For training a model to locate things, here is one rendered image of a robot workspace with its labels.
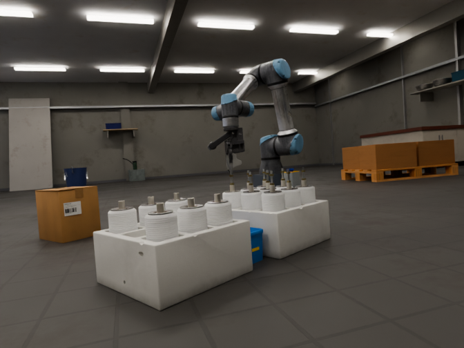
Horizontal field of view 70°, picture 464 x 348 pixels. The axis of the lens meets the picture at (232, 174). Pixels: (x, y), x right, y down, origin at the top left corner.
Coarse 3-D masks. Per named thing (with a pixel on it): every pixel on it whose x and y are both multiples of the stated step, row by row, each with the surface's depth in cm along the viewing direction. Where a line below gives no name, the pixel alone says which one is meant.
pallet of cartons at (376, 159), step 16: (384, 144) 427; (400, 144) 431; (416, 144) 440; (432, 144) 443; (448, 144) 450; (352, 160) 480; (368, 160) 443; (384, 160) 428; (400, 160) 432; (416, 160) 436; (432, 160) 444; (448, 160) 450; (368, 176) 506; (384, 176) 510; (400, 176) 474; (416, 176) 437; (432, 176) 442
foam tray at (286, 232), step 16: (240, 208) 149; (288, 208) 139; (304, 208) 141; (320, 208) 150; (256, 224) 136; (272, 224) 130; (288, 224) 132; (304, 224) 141; (320, 224) 150; (272, 240) 130; (288, 240) 132; (304, 240) 140; (320, 240) 149; (272, 256) 131
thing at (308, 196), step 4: (300, 188) 151; (304, 188) 150; (308, 188) 150; (312, 188) 151; (300, 192) 151; (304, 192) 150; (308, 192) 150; (312, 192) 151; (304, 196) 150; (308, 196) 150; (312, 196) 151; (304, 200) 150; (308, 200) 150; (312, 200) 151
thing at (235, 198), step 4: (236, 192) 151; (240, 192) 152; (224, 196) 152; (228, 196) 151; (232, 196) 150; (236, 196) 151; (240, 196) 152; (232, 200) 150; (236, 200) 150; (240, 200) 152; (232, 204) 150; (236, 204) 151; (240, 204) 152; (232, 208) 150; (236, 208) 151
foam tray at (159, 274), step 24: (96, 240) 115; (120, 240) 102; (144, 240) 96; (168, 240) 94; (192, 240) 98; (216, 240) 105; (240, 240) 113; (96, 264) 116; (120, 264) 104; (144, 264) 94; (168, 264) 92; (192, 264) 98; (216, 264) 105; (240, 264) 113; (120, 288) 105; (144, 288) 95; (168, 288) 92; (192, 288) 98
